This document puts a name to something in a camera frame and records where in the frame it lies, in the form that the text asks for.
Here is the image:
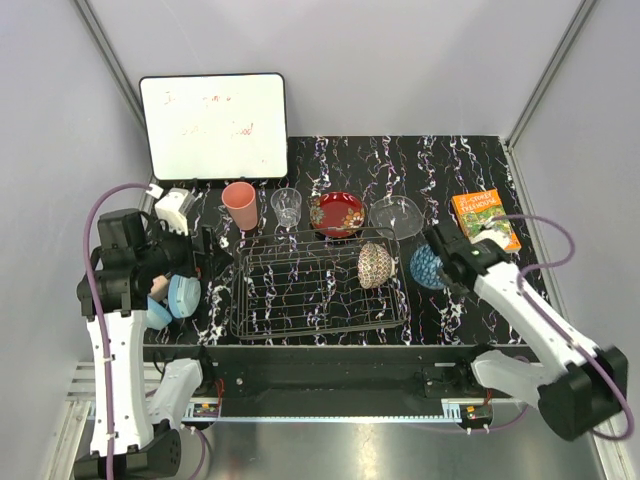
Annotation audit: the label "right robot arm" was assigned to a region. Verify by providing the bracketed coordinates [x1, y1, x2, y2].
[411, 222, 635, 441]

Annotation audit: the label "clear plastic tumbler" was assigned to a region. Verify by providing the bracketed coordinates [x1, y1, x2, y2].
[271, 188, 302, 228]

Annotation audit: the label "black wire dish rack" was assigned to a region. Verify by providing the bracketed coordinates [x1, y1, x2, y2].
[230, 227, 410, 341]

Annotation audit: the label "orange paperback book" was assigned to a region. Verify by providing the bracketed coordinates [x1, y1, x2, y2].
[451, 189, 521, 253]

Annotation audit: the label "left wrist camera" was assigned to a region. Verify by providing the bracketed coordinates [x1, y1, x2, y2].
[154, 188, 195, 236]

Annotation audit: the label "brown patterned bowl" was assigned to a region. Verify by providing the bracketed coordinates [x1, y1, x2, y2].
[357, 242, 395, 289]

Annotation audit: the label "clear glass plate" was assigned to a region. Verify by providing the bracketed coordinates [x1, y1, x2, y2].
[369, 195, 424, 241]

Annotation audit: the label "red floral plate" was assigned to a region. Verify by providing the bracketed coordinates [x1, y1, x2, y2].
[310, 192, 366, 238]

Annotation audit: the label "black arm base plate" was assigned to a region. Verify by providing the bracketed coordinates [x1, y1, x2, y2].
[139, 344, 521, 401]

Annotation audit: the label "blue and red patterned bowl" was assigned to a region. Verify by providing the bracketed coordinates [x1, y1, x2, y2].
[409, 244, 446, 290]

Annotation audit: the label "pink power adapter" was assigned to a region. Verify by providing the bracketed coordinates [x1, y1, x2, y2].
[149, 275, 170, 302]

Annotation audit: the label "pink plastic cup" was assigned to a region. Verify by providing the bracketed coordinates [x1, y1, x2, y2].
[221, 181, 258, 231]

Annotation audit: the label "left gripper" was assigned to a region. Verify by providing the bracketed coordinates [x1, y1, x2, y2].
[137, 213, 233, 279]

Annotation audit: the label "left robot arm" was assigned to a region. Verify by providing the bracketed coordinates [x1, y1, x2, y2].
[73, 209, 221, 479]

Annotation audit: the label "white dry-erase board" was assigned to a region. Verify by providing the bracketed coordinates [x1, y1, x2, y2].
[139, 73, 288, 181]

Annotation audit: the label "light blue headphones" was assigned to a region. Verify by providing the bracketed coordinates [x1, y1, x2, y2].
[145, 275, 201, 330]

